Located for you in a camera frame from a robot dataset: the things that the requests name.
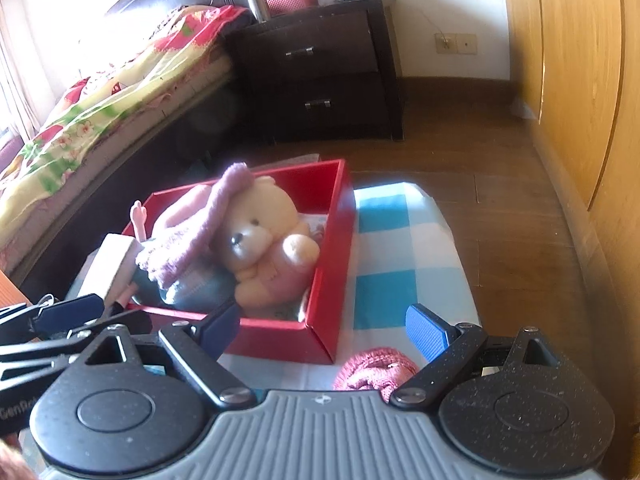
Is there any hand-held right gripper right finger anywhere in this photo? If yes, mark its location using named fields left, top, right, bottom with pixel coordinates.
left=390, top=304, right=561, bottom=408

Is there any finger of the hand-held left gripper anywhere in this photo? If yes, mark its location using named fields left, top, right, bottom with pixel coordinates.
left=0, top=307, right=156, bottom=378
left=0, top=294, right=107, bottom=341

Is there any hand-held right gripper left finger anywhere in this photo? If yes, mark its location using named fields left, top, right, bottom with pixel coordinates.
left=82, top=302, right=256, bottom=408

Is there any white foam block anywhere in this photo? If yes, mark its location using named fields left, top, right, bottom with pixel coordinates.
left=82, top=234, right=143, bottom=306

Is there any red cardboard box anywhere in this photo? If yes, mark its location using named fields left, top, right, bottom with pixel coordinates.
left=120, top=159, right=357, bottom=365

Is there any pink knitted hat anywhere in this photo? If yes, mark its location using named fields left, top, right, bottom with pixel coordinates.
left=332, top=346, right=421, bottom=403

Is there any cream bear plush toy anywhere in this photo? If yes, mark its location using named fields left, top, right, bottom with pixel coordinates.
left=216, top=176, right=321, bottom=311

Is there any blue checkered tablecloth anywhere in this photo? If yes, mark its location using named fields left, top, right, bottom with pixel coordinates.
left=65, top=182, right=483, bottom=396

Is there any pink pig plush toy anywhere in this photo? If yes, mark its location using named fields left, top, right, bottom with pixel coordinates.
left=129, top=200, right=236, bottom=313

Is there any floral yellow blanket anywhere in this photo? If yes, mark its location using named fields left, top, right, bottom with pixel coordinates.
left=0, top=4, right=251, bottom=211

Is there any beige curtain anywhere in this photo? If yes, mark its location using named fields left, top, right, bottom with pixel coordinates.
left=0, top=0, right=51, bottom=136

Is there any dark nightstand drawer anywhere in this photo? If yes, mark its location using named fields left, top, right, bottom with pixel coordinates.
left=240, top=10, right=378, bottom=78
left=260, top=72, right=393, bottom=136

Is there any dark wooden nightstand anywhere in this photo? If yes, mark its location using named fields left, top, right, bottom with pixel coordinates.
left=222, top=0, right=405, bottom=143

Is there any light wooden wardrobe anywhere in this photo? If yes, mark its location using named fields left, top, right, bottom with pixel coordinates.
left=500, top=0, right=640, bottom=241

